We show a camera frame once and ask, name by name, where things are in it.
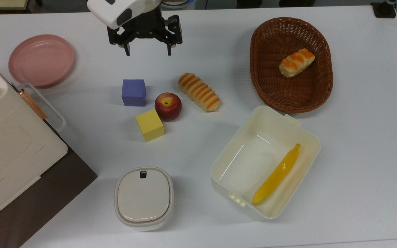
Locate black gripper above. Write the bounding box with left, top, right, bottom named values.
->
left=107, top=8, right=183, bottom=56

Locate purple cube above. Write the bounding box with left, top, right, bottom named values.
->
left=121, top=79, right=146, bottom=107

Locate yellow cube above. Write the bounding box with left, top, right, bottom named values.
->
left=135, top=109, right=165, bottom=143

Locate pink round plate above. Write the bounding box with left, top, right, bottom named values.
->
left=8, top=34, right=75, bottom=88

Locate red apple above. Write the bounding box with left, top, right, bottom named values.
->
left=154, top=92, right=182, bottom=122

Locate long striped bread roll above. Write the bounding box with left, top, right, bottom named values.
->
left=178, top=72, right=222, bottom=112

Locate brown wicker basket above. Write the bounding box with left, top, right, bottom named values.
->
left=250, top=17, right=334, bottom=113

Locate small glazed bread roll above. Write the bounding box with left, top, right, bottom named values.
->
left=279, top=48, right=315, bottom=78

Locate cream lidded container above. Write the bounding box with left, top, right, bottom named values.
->
left=114, top=167, right=174, bottom=231

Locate cream open plastic box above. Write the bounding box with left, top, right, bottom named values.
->
left=210, top=105, right=321, bottom=220

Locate cream toy oven appliance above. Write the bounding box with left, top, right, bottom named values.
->
left=0, top=51, right=69, bottom=226

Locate yellow banana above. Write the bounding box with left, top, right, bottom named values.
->
left=252, top=143, right=301, bottom=205

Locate dark brown mat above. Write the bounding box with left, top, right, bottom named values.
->
left=0, top=119, right=99, bottom=248

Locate black camera stand base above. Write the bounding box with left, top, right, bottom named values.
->
left=371, top=0, right=397, bottom=19

